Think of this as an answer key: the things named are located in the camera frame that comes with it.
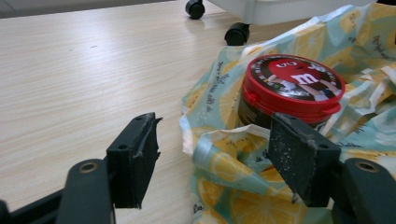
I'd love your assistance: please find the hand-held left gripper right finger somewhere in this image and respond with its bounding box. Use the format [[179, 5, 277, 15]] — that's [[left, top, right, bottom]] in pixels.
[[266, 112, 342, 208]]

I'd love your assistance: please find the white plastic cart tray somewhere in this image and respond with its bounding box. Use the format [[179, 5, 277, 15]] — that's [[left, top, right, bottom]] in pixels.
[[207, 0, 379, 26]]

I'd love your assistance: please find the lemon print plastic bag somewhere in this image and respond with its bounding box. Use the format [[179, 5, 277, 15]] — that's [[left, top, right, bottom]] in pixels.
[[179, 2, 396, 224]]

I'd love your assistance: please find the black caster wheel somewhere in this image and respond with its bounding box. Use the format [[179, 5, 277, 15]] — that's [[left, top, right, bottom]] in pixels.
[[224, 21, 251, 47], [185, 0, 206, 21]]

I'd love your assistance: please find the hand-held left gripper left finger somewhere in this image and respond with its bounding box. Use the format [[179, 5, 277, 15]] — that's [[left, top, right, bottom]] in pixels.
[[106, 112, 163, 210]]

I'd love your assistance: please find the candy jar with red lid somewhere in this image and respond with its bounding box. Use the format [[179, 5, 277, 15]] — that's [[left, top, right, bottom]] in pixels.
[[236, 53, 347, 132]]

